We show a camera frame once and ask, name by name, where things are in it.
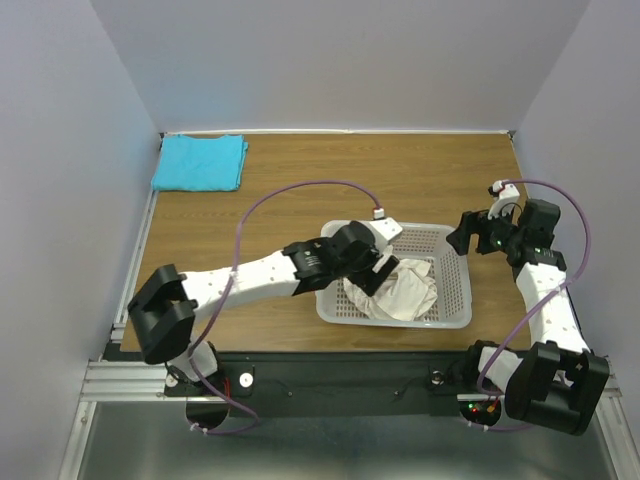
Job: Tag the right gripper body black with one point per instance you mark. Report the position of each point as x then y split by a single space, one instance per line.
504 233

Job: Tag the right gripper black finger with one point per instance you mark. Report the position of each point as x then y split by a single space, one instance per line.
485 227
459 238

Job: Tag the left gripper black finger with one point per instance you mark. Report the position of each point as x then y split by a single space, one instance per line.
383 269
369 281

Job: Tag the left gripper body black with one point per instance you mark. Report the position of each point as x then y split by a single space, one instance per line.
347 269

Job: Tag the white t shirt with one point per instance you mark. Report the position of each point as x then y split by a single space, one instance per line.
407 295

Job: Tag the white plastic basket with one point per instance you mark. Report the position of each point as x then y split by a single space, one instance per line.
453 309

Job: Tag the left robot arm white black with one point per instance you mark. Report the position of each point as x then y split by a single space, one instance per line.
166 308

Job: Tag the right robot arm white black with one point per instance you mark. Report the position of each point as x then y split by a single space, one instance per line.
558 382

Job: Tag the folded blue t shirt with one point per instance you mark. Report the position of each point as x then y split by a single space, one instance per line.
192 164

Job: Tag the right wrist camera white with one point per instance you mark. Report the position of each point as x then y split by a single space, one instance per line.
506 196

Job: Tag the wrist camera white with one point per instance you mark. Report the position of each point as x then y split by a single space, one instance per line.
385 229
506 196

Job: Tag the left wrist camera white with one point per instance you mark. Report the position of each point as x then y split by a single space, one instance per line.
385 229

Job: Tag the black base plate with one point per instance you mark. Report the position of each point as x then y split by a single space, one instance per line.
334 384

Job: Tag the aluminium frame rail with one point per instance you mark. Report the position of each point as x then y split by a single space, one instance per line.
125 380

